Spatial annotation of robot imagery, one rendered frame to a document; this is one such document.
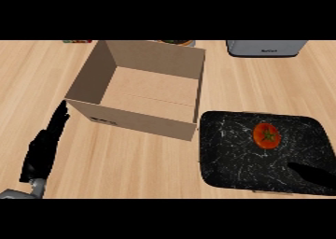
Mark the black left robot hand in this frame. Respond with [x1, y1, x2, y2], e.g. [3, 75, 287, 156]
[18, 99, 73, 184]

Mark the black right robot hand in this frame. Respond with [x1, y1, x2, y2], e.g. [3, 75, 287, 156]
[285, 111, 336, 191]

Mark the red tomato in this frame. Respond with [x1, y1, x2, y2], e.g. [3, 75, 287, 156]
[253, 122, 284, 150]

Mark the open cardboard box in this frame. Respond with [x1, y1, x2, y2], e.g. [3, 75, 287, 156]
[64, 40, 208, 142]

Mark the dark round bowl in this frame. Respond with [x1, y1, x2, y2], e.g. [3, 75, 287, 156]
[158, 40, 198, 48]

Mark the grey appliance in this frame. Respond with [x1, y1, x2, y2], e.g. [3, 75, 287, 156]
[225, 40, 310, 59]

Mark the black marbled tray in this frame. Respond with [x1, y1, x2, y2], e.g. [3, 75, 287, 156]
[200, 110, 336, 197]

